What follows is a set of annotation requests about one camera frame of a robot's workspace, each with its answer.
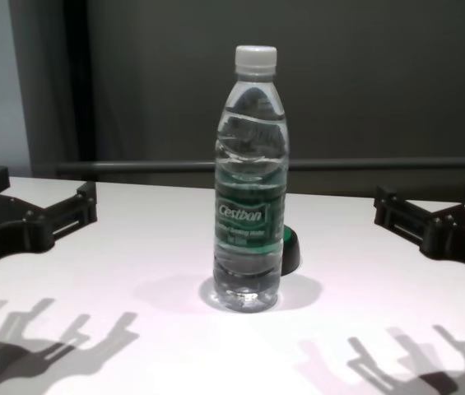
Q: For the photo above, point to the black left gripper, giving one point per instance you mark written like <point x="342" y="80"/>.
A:
<point x="6" y="230"/>

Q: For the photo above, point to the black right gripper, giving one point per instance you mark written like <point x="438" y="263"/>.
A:
<point x="462" y="243"/>

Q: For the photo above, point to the clear water bottle green label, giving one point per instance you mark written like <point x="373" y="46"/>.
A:
<point x="250" y="230"/>

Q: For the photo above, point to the green buzzer button black base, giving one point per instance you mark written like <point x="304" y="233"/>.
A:
<point x="290" y="251"/>

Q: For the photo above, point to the dark grey horizontal rail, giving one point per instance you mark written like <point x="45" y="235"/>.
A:
<point x="133" y="165"/>

